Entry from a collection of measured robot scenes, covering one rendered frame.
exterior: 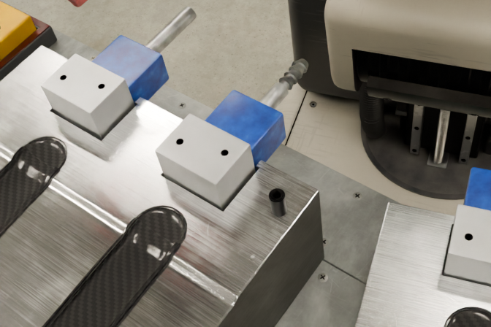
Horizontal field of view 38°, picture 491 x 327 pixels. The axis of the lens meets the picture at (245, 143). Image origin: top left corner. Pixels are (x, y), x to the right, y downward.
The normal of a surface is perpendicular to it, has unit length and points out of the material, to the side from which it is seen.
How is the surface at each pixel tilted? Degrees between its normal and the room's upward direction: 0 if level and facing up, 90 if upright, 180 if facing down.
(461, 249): 0
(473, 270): 90
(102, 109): 90
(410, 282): 0
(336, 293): 0
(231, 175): 90
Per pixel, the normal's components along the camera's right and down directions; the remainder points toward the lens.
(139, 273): -0.26, -0.62
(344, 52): -0.32, 0.85
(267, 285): 0.80, 0.41
